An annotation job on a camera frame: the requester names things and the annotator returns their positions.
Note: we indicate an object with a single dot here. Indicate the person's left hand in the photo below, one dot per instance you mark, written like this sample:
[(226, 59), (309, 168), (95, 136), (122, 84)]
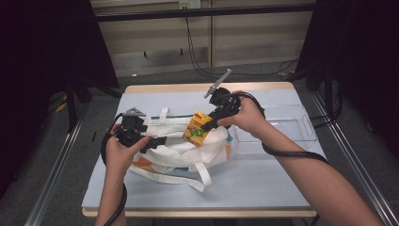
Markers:
[(120, 157)]

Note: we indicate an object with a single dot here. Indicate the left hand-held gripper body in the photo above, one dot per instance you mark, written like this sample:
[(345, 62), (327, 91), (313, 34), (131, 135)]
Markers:
[(130, 132)]

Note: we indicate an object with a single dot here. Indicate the person's right hand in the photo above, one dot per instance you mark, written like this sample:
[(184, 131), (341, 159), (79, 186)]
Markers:
[(247, 119)]

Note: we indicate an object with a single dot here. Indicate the yellow drink carton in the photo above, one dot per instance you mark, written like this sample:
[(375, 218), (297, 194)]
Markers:
[(196, 132)]

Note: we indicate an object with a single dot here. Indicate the white wall socket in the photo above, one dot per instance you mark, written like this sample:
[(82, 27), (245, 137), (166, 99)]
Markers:
[(189, 3)]

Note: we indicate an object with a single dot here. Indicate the pale blue table mat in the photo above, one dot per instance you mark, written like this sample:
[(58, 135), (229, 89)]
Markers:
[(244, 185)]

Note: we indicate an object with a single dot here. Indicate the wooden table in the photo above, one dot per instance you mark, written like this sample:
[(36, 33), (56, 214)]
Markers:
[(175, 87)]

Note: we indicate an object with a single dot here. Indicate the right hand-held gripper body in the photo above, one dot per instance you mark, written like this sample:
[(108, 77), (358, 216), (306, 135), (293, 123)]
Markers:
[(224, 100)]

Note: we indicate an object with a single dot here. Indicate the white tote bag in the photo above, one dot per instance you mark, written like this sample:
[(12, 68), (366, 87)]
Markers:
[(178, 150)]

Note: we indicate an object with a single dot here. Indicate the dark curtain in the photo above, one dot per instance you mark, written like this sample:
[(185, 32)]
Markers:
[(47, 62), (360, 62)]

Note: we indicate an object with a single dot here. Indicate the metal floor rail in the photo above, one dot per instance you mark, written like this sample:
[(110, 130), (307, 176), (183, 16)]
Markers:
[(53, 179), (360, 169)]

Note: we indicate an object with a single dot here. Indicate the black horizontal bar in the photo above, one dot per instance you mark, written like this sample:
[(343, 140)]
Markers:
[(204, 12)]

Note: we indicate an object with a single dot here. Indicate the clear plastic tray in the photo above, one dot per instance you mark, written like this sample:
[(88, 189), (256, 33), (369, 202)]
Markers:
[(282, 125)]

